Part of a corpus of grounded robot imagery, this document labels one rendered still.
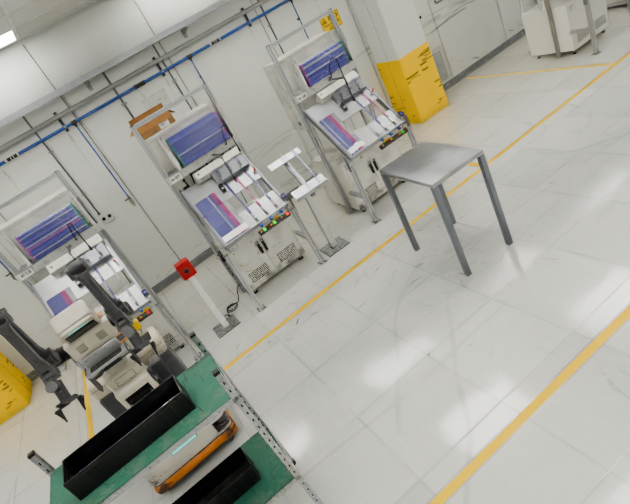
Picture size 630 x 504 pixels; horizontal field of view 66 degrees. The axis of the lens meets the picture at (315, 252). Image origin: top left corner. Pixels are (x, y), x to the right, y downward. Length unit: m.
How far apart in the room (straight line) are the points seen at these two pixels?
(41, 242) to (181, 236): 2.12
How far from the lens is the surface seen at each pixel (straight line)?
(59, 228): 4.53
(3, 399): 6.15
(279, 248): 4.83
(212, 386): 2.37
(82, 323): 2.96
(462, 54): 8.16
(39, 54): 5.99
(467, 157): 3.51
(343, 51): 5.18
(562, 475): 2.62
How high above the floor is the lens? 2.22
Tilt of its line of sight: 26 degrees down
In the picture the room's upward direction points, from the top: 29 degrees counter-clockwise
